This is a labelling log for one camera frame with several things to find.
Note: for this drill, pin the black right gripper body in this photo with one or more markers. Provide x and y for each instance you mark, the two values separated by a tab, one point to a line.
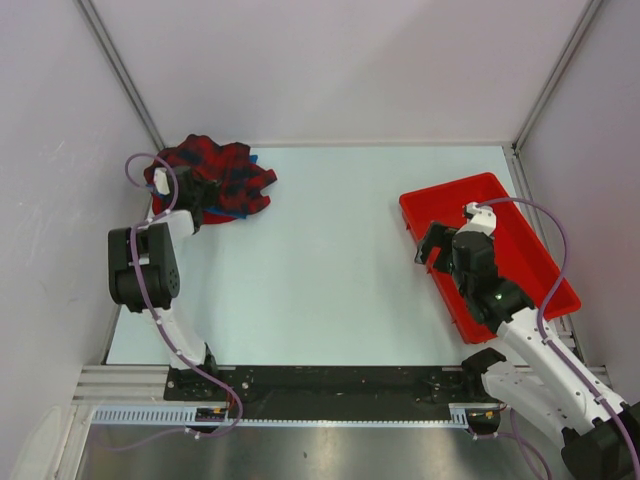
458	278

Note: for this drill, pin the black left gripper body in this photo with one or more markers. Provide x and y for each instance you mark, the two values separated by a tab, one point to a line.
205	194

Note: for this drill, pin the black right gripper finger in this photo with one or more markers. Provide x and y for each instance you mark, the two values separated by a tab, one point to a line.
437	235
443	262

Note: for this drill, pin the red pleated skirt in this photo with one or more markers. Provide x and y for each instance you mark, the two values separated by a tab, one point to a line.
201	217

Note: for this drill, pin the red black plaid skirt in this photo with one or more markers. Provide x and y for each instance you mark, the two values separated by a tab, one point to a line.
192	141

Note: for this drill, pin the blue skirt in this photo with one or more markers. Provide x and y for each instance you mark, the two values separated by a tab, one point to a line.
242	179

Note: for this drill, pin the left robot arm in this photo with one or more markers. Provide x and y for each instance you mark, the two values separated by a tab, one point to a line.
143	268

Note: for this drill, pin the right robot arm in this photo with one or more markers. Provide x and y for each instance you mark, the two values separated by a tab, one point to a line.
596	430

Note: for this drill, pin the red plastic bin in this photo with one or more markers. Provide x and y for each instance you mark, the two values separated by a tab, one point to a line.
520	255

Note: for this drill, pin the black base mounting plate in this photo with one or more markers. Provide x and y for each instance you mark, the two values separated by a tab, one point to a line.
351	392

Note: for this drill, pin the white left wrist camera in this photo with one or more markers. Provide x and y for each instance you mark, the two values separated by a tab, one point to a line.
161	181

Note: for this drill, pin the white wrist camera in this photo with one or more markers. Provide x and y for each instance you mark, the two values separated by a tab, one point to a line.
479	219
161	181

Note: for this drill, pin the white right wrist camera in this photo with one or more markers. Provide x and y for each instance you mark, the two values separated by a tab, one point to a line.
479	219

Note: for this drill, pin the aluminium frame rail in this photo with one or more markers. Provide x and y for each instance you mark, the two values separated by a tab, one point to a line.
121	385

